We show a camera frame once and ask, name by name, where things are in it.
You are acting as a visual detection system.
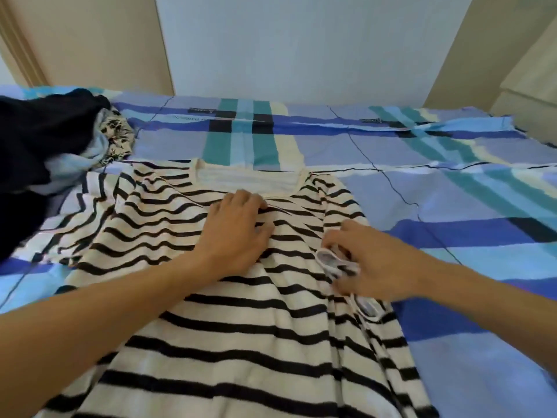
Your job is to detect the person's left hand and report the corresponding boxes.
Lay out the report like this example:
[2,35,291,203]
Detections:
[194,189,276,280]

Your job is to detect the person's right hand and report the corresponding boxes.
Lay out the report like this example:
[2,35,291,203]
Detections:
[323,219,421,304]

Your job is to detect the black and white striped shirt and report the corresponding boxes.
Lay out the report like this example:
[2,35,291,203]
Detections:
[22,158,441,418]

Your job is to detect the person's right forearm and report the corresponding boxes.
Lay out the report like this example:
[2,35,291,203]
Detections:
[409,252,557,370]

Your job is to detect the person's left forearm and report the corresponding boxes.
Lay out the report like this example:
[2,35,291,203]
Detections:
[0,252,218,418]

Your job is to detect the blue plaid bed sheet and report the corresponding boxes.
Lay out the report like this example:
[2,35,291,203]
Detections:
[0,84,557,418]

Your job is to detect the black and white floral cloth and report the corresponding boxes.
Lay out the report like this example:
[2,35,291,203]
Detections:
[97,108,136,167]

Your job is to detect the light blue garment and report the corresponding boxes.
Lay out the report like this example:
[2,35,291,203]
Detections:
[43,137,111,190]

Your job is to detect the beige drawer cabinet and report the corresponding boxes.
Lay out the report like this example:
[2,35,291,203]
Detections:
[488,47,557,129]

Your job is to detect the beige wooden wardrobe panel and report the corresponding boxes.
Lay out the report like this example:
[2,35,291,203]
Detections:
[423,0,557,114]

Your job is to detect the black garment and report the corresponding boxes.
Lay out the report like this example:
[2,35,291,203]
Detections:
[0,88,111,262]

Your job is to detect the beige wooden door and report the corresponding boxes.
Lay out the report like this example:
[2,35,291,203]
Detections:
[0,0,176,98]

